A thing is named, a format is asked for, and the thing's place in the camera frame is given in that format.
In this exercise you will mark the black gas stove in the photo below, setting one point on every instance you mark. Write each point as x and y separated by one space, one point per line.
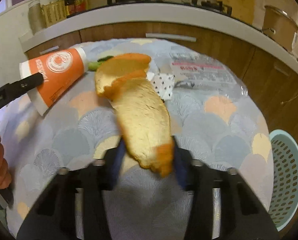
218 6

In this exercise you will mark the yellow storage basket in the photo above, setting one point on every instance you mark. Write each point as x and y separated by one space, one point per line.
54 12

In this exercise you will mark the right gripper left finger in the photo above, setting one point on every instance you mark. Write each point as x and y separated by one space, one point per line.
53 214

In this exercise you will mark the orange paper cup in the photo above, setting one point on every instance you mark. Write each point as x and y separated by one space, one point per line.
59 69

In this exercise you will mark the brown rice cooker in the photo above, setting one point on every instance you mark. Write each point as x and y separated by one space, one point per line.
280 27

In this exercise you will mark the patterned tablecloth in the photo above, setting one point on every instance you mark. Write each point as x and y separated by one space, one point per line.
142 206

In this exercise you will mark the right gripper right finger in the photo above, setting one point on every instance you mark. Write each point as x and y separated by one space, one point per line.
243 216

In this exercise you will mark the light blue trash basket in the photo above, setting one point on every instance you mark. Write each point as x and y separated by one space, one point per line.
284 200

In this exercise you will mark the green leafy vegetable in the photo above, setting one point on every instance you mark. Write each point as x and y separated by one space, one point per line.
93 66

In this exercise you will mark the wooden base cabinets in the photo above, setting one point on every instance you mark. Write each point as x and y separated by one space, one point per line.
213 50

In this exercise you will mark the clear printed plastic bag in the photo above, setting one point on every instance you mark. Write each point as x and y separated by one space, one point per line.
201 72

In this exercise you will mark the polka dot paper wrapper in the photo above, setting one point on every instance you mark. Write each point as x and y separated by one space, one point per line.
162 83

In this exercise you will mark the bread slice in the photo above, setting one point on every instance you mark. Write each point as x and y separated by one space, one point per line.
144 123
123 65

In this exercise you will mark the sauce bottles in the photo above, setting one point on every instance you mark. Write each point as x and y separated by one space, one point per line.
75 0

